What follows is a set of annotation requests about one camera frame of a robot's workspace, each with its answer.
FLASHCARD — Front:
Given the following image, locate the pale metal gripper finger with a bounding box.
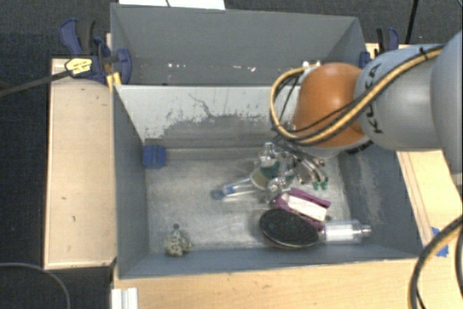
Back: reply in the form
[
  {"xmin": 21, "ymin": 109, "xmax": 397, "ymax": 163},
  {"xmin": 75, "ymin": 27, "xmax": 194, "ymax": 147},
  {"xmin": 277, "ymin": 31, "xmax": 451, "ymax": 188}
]
[
  {"xmin": 259, "ymin": 142, "xmax": 281, "ymax": 171},
  {"xmin": 266, "ymin": 177, "xmax": 292, "ymax": 195}
]

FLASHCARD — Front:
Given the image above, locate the teal and beige small cup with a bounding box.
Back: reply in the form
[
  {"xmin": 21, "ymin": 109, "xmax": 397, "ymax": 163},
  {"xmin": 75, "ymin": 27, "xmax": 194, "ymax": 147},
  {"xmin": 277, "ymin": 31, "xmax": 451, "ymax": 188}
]
[{"xmin": 250, "ymin": 161, "xmax": 282, "ymax": 190}]

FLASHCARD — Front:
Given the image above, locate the purple and white box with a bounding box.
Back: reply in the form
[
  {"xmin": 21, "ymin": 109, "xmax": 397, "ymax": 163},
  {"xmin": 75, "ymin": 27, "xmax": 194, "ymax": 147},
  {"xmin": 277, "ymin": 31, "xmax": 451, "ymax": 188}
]
[{"xmin": 271, "ymin": 187, "xmax": 332, "ymax": 230}]

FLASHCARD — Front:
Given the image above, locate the clear tube with blue cap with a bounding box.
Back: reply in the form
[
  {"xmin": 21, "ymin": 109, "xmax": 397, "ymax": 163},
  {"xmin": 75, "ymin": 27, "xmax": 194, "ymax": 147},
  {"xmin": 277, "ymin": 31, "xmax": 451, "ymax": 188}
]
[{"xmin": 210, "ymin": 178, "xmax": 269, "ymax": 203}]

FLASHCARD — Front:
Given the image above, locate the black round disc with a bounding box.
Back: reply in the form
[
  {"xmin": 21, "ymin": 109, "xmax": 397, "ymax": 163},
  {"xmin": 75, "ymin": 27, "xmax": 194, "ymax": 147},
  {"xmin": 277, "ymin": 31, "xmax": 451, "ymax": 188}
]
[{"xmin": 258, "ymin": 208, "xmax": 321, "ymax": 250}]

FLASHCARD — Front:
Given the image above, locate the clear plastic bottle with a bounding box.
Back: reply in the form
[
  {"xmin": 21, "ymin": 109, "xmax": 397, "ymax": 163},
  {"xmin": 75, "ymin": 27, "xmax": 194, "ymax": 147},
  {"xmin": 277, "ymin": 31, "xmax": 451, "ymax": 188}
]
[{"xmin": 318, "ymin": 219, "xmax": 373, "ymax": 245}]

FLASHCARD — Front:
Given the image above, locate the grey metal bin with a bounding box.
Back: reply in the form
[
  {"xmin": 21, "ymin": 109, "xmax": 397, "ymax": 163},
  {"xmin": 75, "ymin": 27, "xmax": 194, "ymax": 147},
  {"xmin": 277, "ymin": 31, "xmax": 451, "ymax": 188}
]
[{"xmin": 109, "ymin": 2, "xmax": 424, "ymax": 279}]

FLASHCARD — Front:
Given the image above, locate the blue ribbed block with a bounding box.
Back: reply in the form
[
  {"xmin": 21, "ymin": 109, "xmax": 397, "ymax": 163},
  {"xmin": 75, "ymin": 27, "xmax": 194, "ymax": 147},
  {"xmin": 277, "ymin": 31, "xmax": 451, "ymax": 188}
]
[{"xmin": 142, "ymin": 144, "xmax": 168, "ymax": 169}]

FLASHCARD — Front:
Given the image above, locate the beige speckled lumpy toy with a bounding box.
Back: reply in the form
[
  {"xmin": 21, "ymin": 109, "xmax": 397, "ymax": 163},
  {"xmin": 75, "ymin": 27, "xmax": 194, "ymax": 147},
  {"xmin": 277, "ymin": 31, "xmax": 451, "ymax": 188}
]
[{"xmin": 163, "ymin": 223, "xmax": 193, "ymax": 258}]

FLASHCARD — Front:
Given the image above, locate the pale wood flat board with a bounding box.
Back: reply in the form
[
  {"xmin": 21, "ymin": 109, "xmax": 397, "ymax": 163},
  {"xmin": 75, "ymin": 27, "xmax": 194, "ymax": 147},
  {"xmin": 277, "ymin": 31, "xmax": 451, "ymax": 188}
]
[{"xmin": 43, "ymin": 57, "xmax": 119, "ymax": 271}]

